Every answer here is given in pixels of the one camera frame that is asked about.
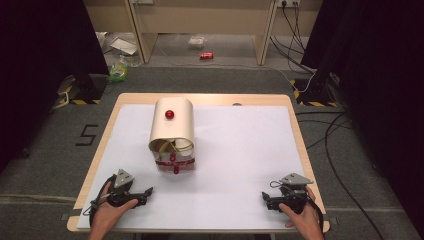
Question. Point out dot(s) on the white paper sheets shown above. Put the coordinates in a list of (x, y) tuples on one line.
[(124, 45)]

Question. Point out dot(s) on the red drink can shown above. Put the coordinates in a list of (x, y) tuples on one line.
[(206, 55)]

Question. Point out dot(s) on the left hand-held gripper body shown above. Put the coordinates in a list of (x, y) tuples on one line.
[(121, 180)]

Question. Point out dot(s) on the clear plastic food container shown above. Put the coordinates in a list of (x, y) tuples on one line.
[(196, 42)]

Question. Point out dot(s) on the pile of red packets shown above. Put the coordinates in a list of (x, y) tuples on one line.
[(166, 168)]

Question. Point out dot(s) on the white plastic bag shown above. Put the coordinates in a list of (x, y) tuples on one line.
[(102, 39)]

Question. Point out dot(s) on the cream storage box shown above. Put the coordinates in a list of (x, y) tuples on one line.
[(173, 128)]

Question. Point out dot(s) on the black striped stand base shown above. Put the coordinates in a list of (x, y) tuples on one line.
[(313, 95), (86, 90)]

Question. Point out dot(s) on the white wall socket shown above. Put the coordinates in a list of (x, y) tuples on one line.
[(288, 2)]

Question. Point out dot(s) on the person's right hand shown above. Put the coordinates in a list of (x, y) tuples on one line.
[(308, 221)]

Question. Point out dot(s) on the row of red packets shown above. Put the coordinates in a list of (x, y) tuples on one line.
[(163, 163)]

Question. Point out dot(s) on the person's left hand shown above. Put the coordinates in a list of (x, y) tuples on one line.
[(106, 215)]

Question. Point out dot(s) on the beige wooden desk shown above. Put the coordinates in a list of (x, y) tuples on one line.
[(200, 16)]

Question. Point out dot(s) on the wooden table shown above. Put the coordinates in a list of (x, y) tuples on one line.
[(200, 99)]

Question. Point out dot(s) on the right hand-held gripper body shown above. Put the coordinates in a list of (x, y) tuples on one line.
[(295, 180)]

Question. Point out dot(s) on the black curtain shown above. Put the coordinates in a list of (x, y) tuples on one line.
[(380, 83), (40, 66)]

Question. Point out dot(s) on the white table mat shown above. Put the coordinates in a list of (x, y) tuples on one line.
[(240, 160)]

